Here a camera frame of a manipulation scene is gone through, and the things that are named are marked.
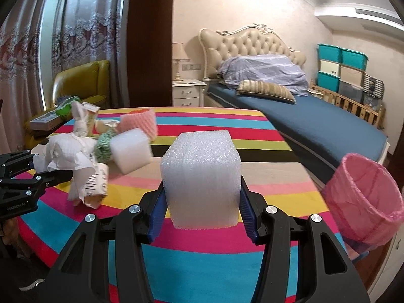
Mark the paper drink carton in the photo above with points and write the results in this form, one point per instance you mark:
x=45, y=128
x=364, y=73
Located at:
x=92, y=113

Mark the ceiling air vent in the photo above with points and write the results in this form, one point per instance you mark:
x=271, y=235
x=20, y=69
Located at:
x=375, y=14

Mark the flat cardboard box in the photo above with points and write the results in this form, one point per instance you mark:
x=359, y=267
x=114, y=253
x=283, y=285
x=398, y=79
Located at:
x=47, y=119

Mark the pink trash bin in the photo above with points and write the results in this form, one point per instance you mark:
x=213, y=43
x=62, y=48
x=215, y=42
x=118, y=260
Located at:
x=347, y=202

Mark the crumpled printed paper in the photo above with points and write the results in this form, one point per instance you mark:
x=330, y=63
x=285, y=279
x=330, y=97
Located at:
x=94, y=186

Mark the wooden crib rail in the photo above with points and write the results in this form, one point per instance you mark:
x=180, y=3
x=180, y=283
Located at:
x=347, y=101

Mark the beige tufted headboard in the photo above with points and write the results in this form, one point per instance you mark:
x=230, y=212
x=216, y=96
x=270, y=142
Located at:
x=240, y=44

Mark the striped tablecloth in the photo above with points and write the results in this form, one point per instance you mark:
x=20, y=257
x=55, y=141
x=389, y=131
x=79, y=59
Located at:
x=202, y=265

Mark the crumpled beige wrapper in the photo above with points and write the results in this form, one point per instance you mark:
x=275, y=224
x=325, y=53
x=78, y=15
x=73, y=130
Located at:
x=107, y=125

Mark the yellow-green leather armchair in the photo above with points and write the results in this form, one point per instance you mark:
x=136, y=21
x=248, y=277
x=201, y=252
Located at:
x=82, y=79

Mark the green packet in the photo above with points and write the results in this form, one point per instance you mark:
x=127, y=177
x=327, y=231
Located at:
x=66, y=109

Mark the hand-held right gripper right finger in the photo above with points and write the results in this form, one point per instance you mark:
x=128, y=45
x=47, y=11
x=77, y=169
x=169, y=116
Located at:
x=249, y=214

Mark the pink foam fruit net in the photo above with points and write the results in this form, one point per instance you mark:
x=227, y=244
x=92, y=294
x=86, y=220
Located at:
x=142, y=124

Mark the lace curtain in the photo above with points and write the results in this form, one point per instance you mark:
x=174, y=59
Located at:
x=88, y=22

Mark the lavender duvet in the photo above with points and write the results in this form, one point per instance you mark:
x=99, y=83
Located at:
x=262, y=69

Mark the wall switch panel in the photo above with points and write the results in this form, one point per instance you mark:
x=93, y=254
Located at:
x=192, y=67

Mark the white tissue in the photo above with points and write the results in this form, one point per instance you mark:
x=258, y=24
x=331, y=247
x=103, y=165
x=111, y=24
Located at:
x=79, y=123

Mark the small white foam cube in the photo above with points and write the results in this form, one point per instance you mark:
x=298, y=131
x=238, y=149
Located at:
x=131, y=151

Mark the stack of storage boxes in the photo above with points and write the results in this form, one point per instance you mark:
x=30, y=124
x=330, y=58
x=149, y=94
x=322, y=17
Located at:
x=331, y=56

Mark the large white foam block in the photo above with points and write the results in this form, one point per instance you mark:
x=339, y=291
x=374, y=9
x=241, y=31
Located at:
x=198, y=180

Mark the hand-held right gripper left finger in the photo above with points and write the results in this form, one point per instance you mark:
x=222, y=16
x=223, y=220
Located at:
x=157, y=214

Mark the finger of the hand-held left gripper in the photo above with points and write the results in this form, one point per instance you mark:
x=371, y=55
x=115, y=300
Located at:
x=19, y=161
x=47, y=178

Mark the white nightstand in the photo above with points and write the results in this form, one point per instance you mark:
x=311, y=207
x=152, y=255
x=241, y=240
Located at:
x=186, y=93

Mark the striped cushion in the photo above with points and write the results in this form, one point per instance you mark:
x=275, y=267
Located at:
x=265, y=90

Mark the bed with blue sheet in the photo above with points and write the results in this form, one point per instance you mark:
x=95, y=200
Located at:
x=315, y=126

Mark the dark wooden door panel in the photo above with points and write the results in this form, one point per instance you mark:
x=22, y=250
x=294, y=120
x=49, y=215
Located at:
x=148, y=38

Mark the white paper towel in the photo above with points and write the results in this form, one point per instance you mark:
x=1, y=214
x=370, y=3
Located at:
x=63, y=154

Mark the table lamp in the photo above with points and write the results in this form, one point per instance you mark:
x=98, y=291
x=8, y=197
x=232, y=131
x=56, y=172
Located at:
x=177, y=50

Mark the green foam net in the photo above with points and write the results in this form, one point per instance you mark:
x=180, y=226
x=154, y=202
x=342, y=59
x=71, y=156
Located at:
x=105, y=146

